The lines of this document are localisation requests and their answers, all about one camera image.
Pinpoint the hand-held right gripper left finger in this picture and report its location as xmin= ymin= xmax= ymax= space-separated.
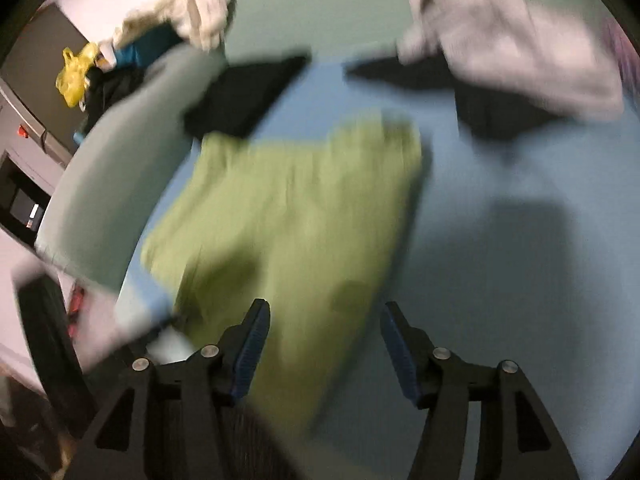
xmin=65 ymin=298 xmax=271 ymax=480

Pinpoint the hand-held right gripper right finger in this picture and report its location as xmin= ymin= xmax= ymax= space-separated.
xmin=380 ymin=301 xmax=581 ymax=480

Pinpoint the green garment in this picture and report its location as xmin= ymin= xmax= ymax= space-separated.
xmin=141 ymin=110 xmax=426 ymax=441

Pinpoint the blue seat mat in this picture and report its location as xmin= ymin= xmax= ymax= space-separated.
xmin=117 ymin=55 xmax=640 ymax=480

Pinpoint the dark furniture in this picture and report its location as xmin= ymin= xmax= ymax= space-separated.
xmin=15 ymin=275 xmax=98 ymax=441

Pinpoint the green sofa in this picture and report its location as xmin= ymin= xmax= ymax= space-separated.
xmin=34 ymin=0 xmax=616 ymax=296

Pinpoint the folded black garment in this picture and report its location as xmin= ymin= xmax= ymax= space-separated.
xmin=182 ymin=52 xmax=312 ymax=141

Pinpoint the crumpled black cloth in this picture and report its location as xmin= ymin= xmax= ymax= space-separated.
xmin=82 ymin=65 xmax=151 ymax=133

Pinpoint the grey cabinet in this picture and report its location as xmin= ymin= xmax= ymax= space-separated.
xmin=0 ymin=77 xmax=76 ymax=241

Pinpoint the teal cloth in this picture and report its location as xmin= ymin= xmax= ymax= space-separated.
xmin=112 ymin=27 xmax=183 ymax=68

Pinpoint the grey hoodie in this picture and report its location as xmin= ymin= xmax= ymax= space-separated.
xmin=397 ymin=0 xmax=626 ymax=123

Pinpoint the yellow plastic bag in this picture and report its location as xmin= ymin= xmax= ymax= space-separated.
xmin=55 ymin=42 xmax=101 ymax=108

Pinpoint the cream printed garment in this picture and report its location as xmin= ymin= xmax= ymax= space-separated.
xmin=112 ymin=0 xmax=237 ymax=53

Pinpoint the pink plush toy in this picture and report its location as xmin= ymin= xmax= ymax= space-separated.
xmin=602 ymin=15 xmax=633 ymax=96

